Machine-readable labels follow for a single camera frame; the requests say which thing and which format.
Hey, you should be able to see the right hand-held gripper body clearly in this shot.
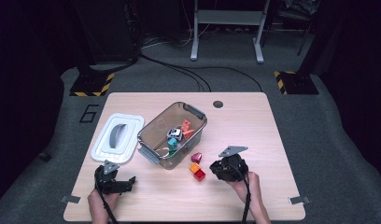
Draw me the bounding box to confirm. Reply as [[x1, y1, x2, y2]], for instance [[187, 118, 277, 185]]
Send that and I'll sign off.
[[219, 145, 250, 183]]

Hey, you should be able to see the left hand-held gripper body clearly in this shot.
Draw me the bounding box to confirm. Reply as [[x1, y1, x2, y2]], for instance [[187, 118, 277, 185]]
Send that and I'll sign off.
[[94, 160, 121, 196]]

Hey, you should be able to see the white toy car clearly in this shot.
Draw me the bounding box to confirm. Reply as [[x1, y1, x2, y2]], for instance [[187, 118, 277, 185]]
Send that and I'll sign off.
[[166, 127, 184, 142]]

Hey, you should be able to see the clear brown storage box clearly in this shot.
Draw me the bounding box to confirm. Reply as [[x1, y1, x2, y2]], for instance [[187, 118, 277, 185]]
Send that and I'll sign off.
[[136, 101, 209, 171]]

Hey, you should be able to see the white lid with grey handle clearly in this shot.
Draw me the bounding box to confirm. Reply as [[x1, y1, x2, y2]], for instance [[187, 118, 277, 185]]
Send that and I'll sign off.
[[91, 112, 146, 165]]

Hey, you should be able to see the person's right hand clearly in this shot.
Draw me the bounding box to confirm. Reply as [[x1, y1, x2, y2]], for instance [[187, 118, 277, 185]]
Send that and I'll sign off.
[[225, 172, 261, 203]]

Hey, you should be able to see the person's left hand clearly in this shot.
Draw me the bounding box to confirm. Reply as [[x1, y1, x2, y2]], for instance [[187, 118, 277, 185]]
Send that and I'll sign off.
[[87, 189, 120, 216]]

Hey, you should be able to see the grey table corner tab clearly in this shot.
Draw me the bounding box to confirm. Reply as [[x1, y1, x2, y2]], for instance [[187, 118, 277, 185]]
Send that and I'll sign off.
[[61, 195, 81, 204], [288, 195, 312, 205]]

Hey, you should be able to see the black yellow-striped stand base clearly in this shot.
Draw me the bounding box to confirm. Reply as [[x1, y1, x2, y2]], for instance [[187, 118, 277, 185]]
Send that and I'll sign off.
[[274, 70, 320, 95], [69, 72, 116, 97]]

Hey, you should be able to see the dark curtain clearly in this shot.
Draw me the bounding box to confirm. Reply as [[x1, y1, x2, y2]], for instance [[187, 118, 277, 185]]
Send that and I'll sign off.
[[0, 0, 64, 209], [316, 0, 381, 188]]

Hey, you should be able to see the white metal stand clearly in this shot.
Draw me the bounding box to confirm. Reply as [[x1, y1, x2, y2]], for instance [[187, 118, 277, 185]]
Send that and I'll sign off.
[[190, 0, 272, 64]]

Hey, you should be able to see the dark cabinet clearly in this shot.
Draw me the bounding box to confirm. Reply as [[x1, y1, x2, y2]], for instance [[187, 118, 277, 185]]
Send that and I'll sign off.
[[71, 0, 141, 64]]

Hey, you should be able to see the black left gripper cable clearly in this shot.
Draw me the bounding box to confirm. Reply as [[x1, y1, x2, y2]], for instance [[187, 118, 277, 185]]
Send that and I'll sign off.
[[94, 174, 120, 224]]

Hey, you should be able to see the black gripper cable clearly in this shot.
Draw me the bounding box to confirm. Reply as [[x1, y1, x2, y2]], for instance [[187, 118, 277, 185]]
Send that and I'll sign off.
[[94, 174, 120, 224], [230, 161, 253, 224]]

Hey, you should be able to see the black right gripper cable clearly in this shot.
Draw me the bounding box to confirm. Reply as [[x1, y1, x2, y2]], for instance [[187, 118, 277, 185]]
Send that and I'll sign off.
[[230, 161, 253, 224]]

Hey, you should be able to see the thin black floor cable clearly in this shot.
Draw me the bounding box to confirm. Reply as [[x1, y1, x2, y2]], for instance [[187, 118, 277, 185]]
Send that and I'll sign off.
[[140, 54, 212, 93], [178, 65, 263, 93], [140, 55, 205, 93]]

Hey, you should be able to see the white floor cable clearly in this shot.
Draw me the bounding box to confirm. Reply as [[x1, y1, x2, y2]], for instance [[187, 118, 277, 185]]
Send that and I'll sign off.
[[141, 35, 192, 49]]

